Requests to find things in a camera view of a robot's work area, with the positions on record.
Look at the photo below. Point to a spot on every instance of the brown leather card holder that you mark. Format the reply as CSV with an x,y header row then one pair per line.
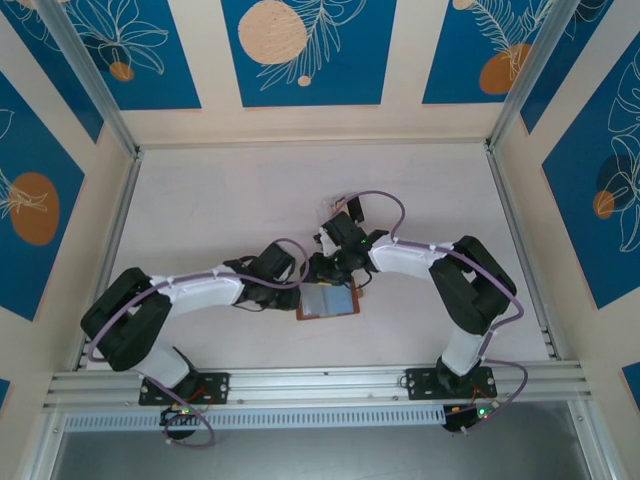
x,y
330,302

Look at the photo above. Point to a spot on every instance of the clear acrylic card stand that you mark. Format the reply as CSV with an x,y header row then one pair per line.
x,y
327,207

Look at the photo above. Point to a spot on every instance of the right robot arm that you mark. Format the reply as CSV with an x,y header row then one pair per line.
x,y
410,257

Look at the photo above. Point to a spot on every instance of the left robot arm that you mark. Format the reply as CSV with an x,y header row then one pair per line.
x,y
200,292

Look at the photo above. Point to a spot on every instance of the aluminium front rail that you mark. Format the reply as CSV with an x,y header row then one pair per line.
x,y
320,387

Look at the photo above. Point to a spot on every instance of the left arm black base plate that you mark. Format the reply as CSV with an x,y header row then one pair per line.
x,y
220,387

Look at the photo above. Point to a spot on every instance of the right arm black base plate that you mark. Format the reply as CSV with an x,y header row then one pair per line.
x,y
417,382

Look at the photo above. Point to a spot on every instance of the aluminium side rail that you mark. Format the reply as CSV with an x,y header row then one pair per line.
x,y
120,220
515,225

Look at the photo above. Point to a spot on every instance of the blue floral wall panel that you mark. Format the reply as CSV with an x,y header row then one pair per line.
x,y
350,75
575,225
150,60
565,60
450,60
55,75
30,125

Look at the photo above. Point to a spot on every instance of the aluminium upright post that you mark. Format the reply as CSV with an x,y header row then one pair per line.
x,y
90,75
527,75

